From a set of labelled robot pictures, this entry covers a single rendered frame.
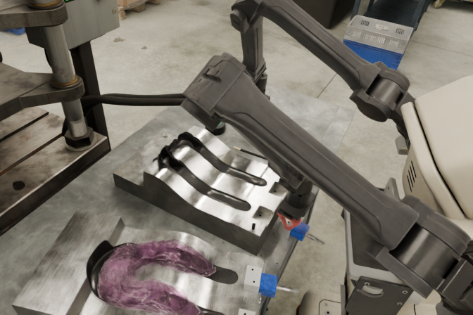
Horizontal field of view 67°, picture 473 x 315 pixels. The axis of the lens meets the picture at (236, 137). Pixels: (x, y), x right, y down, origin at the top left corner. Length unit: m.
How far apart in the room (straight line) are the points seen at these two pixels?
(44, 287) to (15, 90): 0.64
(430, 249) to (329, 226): 1.68
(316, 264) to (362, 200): 1.55
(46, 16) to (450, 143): 1.01
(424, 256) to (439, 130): 0.21
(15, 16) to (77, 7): 0.30
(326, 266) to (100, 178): 1.27
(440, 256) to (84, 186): 1.00
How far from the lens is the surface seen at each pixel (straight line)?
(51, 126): 1.55
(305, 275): 1.99
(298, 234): 1.06
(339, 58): 0.85
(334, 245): 2.14
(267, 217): 1.04
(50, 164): 1.38
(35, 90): 1.29
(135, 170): 1.17
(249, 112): 0.47
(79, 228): 0.99
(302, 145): 0.48
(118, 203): 1.17
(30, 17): 1.17
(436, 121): 0.68
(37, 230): 1.17
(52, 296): 0.91
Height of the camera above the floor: 1.66
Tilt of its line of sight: 39 degrees down
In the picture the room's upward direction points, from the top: 5 degrees clockwise
